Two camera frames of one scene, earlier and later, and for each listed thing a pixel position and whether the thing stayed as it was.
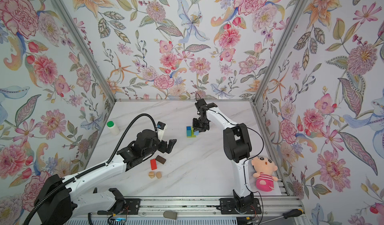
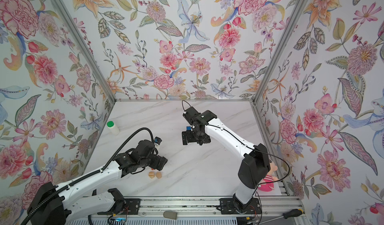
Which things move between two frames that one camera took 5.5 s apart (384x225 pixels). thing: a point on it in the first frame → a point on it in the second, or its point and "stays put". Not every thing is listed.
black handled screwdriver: (290, 213) stays put
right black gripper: (195, 126) → (188, 133)
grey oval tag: (170, 214) stays put
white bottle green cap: (114, 129) stays put
